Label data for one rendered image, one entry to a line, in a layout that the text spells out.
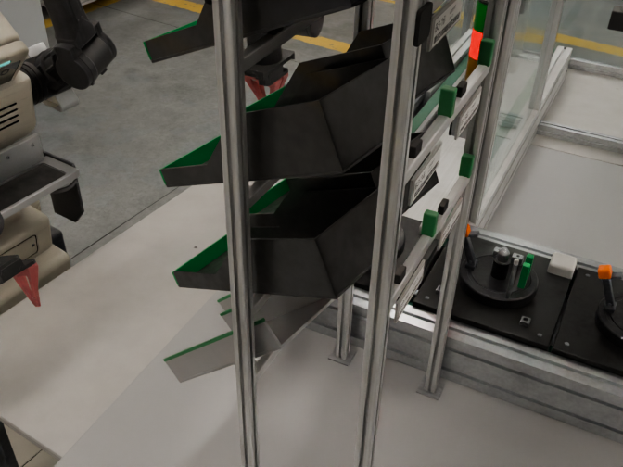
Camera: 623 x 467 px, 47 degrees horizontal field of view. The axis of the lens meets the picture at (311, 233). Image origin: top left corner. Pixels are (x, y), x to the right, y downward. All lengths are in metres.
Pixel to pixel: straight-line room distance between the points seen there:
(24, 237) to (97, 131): 2.28
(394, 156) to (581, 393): 0.72
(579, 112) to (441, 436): 1.30
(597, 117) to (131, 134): 2.38
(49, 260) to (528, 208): 1.11
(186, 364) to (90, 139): 2.84
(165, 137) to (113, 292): 2.34
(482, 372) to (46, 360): 0.77
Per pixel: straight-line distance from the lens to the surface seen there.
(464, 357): 1.28
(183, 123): 3.91
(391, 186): 0.66
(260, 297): 0.90
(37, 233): 1.70
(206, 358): 1.04
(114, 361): 1.37
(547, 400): 1.30
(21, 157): 1.58
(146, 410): 1.28
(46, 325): 1.47
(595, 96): 2.41
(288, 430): 1.23
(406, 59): 0.60
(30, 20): 4.53
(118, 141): 3.80
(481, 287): 1.33
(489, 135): 1.42
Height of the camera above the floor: 1.83
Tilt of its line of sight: 37 degrees down
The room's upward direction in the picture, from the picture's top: 1 degrees clockwise
